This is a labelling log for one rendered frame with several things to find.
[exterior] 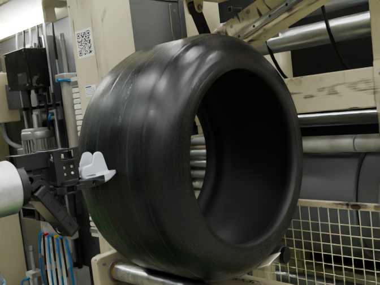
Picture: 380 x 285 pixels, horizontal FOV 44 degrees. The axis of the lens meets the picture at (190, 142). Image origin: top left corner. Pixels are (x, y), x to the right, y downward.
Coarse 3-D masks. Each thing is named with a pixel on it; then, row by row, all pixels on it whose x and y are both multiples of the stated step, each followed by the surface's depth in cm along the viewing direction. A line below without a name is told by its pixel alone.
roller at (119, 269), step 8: (120, 264) 122; (128, 264) 121; (112, 272) 122; (120, 272) 120; (128, 272) 118; (136, 272) 116; (144, 272) 115; (152, 272) 113; (160, 272) 113; (128, 280) 118; (136, 280) 115; (144, 280) 113; (152, 280) 111; (160, 280) 110; (168, 280) 108; (176, 280) 107; (184, 280) 106; (192, 280) 105
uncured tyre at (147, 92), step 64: (128, 64) 105; (192, 64) 96; (256, 64) 110; (128, 128) 92; (256, 128) 137; (128, 192) 92; (192, 192) 93; (256, 192) 136; (128, 256) 107; (192, 256) 96; (256, 256) 108
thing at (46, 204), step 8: (32, 192) 81; (40, 192) 81; (48, 192) 82; (32, 200) 82; (40, 200) 81; (48, 200) 82; (56, 200) 83; (40, 208) 83; (48, 208) 81; (56, 208) 83; (48, 216) 84; (56, 216) 82; (64, 216) 84; (56, 224) 84; (64, 224) 84; (72, 224) 85; (64, 232) 85; (72, 232) 85
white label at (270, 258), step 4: (268, 256) 118; (272, 256) 116; (276, 256) 114; (264, 260) 116; (268, 260) 115; (272, 260) 113; (260, 264) 115; (264, 264) 113; (268, 264) 112; (256, 268) 114
